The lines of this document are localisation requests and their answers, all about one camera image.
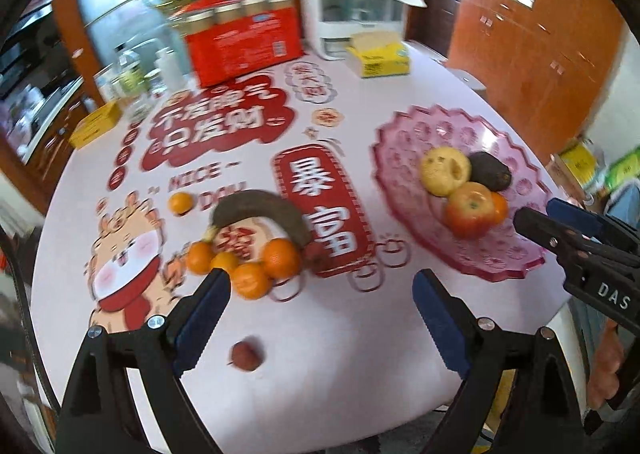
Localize small white carton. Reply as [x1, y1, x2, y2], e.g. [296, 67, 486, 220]
[93, 65, 118, 104]

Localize pink plastic fruit bowl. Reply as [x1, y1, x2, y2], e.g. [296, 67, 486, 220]
[372, 106, 551, 281]

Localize printed pink tablecloth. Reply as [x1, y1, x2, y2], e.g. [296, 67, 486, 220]
[32, 50, 567, 453]

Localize orange mandarin alone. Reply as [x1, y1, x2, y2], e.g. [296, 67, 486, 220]
[167, 192, 194, 217]

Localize orange wooden cabinets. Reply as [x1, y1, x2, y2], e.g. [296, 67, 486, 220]
[447, 0, 624, 162]

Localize white countertop appliance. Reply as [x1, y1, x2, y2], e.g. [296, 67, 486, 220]
[300, 0, 406, 60]

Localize clear plastic bottle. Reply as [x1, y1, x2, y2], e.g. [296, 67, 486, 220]
[116, 43, 151, 123]

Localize cardboard box with bags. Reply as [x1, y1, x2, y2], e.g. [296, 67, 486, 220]
[546, 139, 639, 213]

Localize red apple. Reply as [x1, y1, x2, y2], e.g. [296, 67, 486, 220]
[444, 182, 495, 240]

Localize red drink pack box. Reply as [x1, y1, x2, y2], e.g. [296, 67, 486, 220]
[169, 0, 304, 88]

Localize yellow flat box left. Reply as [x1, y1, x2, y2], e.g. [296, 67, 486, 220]
[70, 100, 122, 149]

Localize orange mandarin cluster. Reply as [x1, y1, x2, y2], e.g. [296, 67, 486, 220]
[231, 262, 273, 300]
[186, 240, 216, 275]
[260, 238, 303, 281]

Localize small yellow-orange mandarin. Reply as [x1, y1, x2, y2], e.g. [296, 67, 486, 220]
[210, 251, 240, 275]

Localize dark green avocado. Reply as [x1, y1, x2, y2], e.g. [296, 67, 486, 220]
[468, 151, 512, 192]

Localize yellow tissue box right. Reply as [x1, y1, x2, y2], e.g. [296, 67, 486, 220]
[345, 31, 411, 79]

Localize yellow pear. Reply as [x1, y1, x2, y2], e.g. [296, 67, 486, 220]
[420, 146, 471, 197]

